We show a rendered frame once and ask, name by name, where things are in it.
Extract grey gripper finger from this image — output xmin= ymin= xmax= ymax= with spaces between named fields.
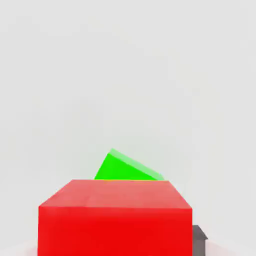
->
xmin=192 ymin=224 xmax=233 ymax=256

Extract small red cube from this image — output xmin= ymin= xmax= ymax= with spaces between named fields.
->
xmin=37 ymin=179 xmax=193 ymax=256

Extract small green cube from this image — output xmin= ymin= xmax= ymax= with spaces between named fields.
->
xmin=94 ymin=147 xmax=166 ymax=181

